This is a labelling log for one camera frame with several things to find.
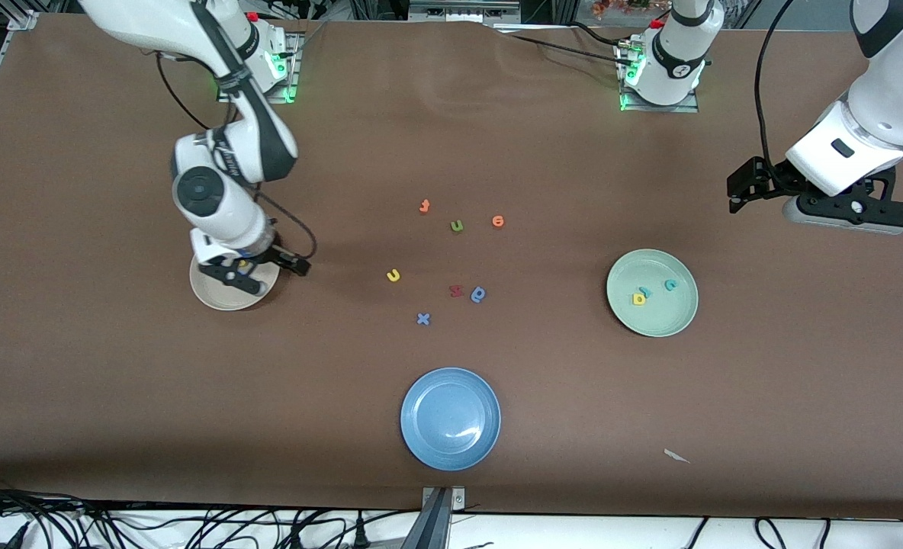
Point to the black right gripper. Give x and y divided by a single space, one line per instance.
281 257

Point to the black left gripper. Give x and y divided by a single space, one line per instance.
766 180

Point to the yellow foam letter u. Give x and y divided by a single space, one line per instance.
393 278

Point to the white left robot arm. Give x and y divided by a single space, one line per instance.
894 99

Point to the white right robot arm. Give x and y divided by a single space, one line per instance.
223 213

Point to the beige brown plate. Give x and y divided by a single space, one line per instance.
226 301

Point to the green plate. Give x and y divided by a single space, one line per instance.
652 305

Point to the blue letter q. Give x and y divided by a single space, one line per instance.
476 297

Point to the blue plate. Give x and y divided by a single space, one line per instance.
450 418

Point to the red orange flower decoration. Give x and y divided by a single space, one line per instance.
619 8

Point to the white paper scrap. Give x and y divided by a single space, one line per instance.
676 456

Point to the brown table cover sheet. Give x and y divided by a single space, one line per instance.
573 419

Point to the grey metal equipment box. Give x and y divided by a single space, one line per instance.
463 9

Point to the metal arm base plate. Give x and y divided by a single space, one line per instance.
692 103
293 76

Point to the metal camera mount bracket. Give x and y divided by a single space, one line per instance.
432 518

